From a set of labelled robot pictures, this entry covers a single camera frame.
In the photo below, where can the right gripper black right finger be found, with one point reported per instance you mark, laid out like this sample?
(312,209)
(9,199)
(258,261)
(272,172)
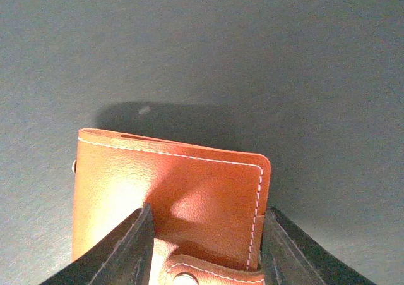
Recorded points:
(291,256)

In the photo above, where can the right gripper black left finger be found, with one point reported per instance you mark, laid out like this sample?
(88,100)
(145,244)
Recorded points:
(124,256)

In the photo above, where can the brown leather card holder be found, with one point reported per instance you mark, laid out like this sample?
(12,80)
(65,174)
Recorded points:
(208,204)

